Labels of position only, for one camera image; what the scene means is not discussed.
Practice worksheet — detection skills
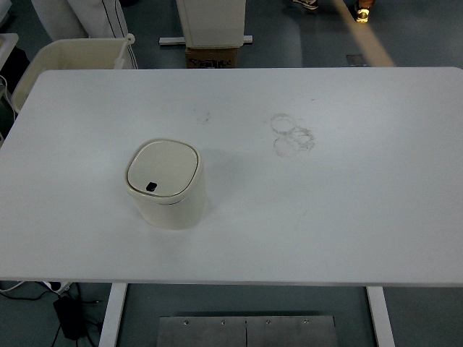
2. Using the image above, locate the cream trash bin with lid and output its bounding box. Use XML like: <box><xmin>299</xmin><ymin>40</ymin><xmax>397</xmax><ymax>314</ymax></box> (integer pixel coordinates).
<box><xmin>124</xmin><ymin>137</ymin><xmax>206</xmax><ymax>231</ymax></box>

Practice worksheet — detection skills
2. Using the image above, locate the brown cardboard box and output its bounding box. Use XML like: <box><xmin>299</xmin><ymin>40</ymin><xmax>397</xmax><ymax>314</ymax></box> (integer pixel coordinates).
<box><xmin>185</xmin><ymin>46</ymin><xmax>239</xmax><ymax>69</ymax></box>

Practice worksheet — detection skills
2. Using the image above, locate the white metal floor bar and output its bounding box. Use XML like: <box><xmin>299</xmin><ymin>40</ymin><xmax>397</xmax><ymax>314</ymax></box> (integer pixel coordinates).
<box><xmin>159</xmin><ymin>35</ymin><xmax>255</xmax><ymax>47</ymax></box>

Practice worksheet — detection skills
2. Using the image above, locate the grey metal plate with screws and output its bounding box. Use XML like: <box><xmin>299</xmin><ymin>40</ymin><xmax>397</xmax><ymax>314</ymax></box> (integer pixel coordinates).
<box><xmin>158</xmin><ymin>315</ymin><xmax>339</xmax><ymax>347</ymax></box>

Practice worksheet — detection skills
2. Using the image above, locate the white plastic rod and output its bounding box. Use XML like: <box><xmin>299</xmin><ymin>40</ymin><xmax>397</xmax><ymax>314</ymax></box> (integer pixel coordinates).
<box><xmin>113</xmin><ymin>33</ymin><xmax>136</xmax><ymax>70</ymax></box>

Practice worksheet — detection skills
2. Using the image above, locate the white table leg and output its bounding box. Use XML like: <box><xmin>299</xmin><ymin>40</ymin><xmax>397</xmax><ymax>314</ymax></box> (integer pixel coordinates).
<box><xmin>98</xmin><ymin>283</ymin><xmax>129</xmax><ymax>347</ymax></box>
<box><xmin>366</xmin><ymin>286</ymin><xmax>397</xmax><ymax>347</ymax></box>

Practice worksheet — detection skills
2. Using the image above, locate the large cream plastic tub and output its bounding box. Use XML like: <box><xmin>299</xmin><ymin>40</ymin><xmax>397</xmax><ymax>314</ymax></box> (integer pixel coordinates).
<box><xmin>10</xmin><ymin>38</ymin><xmax>133</xmax><ymax>111</ymax></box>

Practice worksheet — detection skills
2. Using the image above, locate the person's leg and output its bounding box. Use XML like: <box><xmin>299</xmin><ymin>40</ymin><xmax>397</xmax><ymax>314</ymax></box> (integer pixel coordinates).
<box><xmin>30</xmin><ymin>0</ymin><xmax>139</xmax><ymax>70</ymax></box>

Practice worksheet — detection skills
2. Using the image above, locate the black power adapter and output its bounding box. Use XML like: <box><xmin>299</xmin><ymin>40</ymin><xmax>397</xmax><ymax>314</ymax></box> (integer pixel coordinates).
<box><xmin>53</xmin><ymin>295</ymin><xmax>88</xmax><ymax>341</ymax></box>

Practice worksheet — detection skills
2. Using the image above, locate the black cable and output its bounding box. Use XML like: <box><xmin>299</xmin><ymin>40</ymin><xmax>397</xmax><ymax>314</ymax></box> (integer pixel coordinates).
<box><xmin>0</xmin><ymin>282</ymin><xmax>103</xmax><ymax>347</ymax></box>

